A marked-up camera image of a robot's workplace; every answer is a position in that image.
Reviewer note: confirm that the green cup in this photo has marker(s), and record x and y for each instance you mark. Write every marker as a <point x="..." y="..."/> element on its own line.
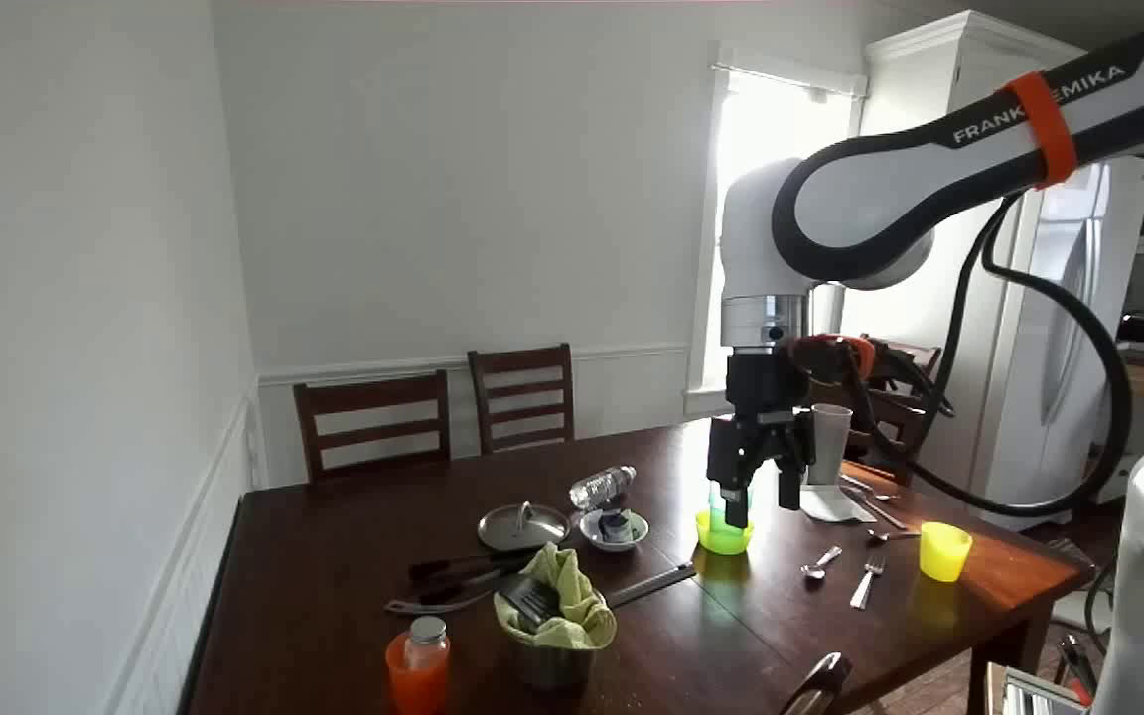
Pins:
<point x="725" y="541"/>

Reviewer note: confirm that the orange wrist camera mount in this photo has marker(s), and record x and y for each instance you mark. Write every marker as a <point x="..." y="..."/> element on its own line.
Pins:
<point x="845" y="359"/>

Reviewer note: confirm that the white refrigerator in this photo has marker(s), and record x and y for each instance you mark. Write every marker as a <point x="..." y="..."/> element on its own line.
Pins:
<point x="1051" y="398"/>

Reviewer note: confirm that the dark table knife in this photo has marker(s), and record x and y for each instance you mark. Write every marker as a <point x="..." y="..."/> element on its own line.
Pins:
<point x="651" y="584"/>

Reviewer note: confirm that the dark ladle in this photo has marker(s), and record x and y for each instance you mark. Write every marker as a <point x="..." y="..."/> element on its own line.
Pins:
<point x="439" y="607"/>

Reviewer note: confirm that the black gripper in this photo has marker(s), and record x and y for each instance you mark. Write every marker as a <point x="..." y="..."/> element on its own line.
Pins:
<point x="772" y="392"/>

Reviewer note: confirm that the metal pan lid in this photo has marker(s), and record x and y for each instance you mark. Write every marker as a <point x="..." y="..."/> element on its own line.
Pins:
<point x="516" y="530"/>

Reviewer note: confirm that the yellow-green cloth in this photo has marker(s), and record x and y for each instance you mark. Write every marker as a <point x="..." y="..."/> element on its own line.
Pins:
<point x="574" y="599"/>

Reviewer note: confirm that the white plate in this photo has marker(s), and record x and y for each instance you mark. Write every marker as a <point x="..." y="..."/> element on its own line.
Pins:
<point x="835" y="507"/>

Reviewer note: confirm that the black spatula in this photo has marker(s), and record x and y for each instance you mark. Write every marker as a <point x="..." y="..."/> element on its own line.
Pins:
<point x="447" y="572"/>

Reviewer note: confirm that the small metal bowl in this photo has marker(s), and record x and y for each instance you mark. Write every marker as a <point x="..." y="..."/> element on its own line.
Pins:
<point x="613" y="533"/>

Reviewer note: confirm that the tall white cup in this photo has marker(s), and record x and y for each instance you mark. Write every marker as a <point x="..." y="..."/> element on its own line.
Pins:
<point x="833" y="443"/>

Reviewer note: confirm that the small silver spoon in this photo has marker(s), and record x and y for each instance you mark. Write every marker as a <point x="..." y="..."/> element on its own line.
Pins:
<point x="817" y="572"/>

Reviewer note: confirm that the silver fork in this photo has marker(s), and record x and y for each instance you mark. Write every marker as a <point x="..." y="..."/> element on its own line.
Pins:
<point x="866" y="584"/>

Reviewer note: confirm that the blue plastic cup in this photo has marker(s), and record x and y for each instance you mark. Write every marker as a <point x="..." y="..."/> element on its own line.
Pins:
<point x="715" y="501"/>

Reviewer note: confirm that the orange bottle with white cap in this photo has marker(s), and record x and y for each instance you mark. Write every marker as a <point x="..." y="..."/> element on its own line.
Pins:
<point x="418" y="677"/>

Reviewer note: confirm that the gray metal box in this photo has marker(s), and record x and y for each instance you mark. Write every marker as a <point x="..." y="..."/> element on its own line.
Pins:
<point x="1013" y="693"/>

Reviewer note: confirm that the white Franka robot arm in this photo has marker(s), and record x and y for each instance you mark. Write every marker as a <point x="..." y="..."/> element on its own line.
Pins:
<point x="863" y="200"/>

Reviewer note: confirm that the silver butter knife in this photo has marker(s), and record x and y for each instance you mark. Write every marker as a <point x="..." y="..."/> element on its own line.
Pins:
<point x="866" y="489"/>

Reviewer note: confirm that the yellow plastic cup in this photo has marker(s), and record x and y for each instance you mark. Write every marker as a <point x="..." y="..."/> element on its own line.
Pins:
<point x="943" y="554"/>

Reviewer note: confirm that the clear plastic bottle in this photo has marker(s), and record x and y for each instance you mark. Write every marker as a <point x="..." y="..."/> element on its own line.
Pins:
<point x="597" y="485"/>

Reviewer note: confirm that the bright window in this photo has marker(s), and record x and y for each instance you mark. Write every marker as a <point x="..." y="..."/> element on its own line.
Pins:
<point x="772" y="145"/>

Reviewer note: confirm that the white tall cabinet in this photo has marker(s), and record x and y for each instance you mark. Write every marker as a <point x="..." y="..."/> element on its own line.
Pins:
<point x="931" y="64"/>

